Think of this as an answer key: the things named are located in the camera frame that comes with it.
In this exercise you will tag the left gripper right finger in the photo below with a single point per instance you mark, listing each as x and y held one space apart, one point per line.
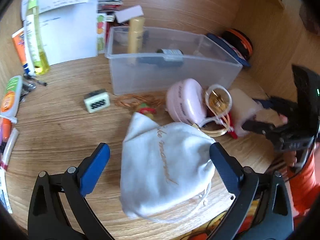
261 208

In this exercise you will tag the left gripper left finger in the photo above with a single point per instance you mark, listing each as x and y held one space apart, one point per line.
47 218

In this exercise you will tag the white tape roll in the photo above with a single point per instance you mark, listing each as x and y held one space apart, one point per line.
243 109

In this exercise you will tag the red velvet pouch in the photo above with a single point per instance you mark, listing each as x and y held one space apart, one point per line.
227 126

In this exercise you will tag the white drawstring pouch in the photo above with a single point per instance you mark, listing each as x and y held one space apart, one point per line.
163 166

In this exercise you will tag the pink round case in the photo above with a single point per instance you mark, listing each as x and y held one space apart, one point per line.
184 102

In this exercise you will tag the dark green spray bottle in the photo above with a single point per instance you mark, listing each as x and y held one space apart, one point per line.
168 58

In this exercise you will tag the beige cream tube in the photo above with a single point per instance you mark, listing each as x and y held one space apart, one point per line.
135 35

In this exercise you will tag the right hand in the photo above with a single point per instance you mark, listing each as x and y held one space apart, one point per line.
289 157

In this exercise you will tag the blue pouch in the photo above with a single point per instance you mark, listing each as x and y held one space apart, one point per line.
230 49

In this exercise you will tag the black orange round case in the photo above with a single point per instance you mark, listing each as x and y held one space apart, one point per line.
240 41

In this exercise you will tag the white green stamp block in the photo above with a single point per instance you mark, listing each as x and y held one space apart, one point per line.
97 100

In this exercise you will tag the nail clippers and pen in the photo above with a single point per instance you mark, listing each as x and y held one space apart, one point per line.
29 84

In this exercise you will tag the yellow spray bottle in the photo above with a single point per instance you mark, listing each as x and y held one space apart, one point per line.
34 41

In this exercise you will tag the clear plastic storage bin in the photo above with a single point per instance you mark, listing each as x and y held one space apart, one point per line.
204 61

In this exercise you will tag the orange tube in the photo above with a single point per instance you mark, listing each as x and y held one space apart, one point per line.
19 44

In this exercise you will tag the fruit sticker sheet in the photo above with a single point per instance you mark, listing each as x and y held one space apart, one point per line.
101 32

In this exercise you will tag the white folded paper sheet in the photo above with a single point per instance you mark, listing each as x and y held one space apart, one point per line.
68 29

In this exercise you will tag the small white box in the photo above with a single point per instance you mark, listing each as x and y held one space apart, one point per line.
129 13

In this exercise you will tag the stack of small packets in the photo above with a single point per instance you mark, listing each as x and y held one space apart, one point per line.
108 8

